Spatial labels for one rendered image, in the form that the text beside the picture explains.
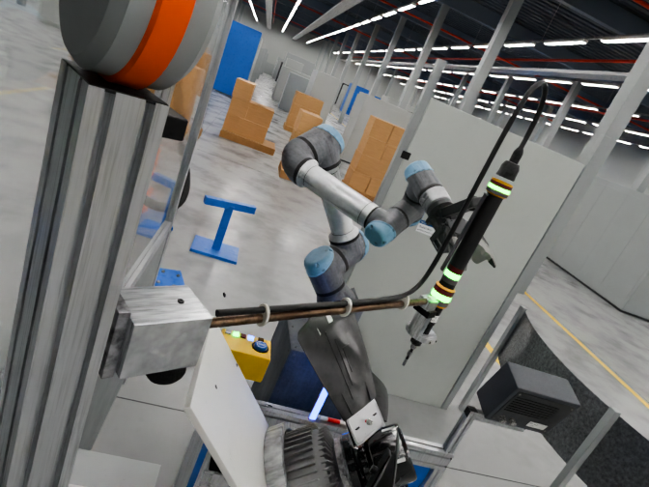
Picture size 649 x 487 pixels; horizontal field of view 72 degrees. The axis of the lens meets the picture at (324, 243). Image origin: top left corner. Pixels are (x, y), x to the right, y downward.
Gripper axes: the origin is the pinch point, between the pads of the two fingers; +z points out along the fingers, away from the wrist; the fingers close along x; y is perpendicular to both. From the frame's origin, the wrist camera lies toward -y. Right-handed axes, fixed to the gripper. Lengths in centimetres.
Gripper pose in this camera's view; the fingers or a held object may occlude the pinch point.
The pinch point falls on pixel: (480, 264)
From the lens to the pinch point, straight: 112.5
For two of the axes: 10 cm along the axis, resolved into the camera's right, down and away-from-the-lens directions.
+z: 3.0, 7.8, -5.5
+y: -3.1, 6.2, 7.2
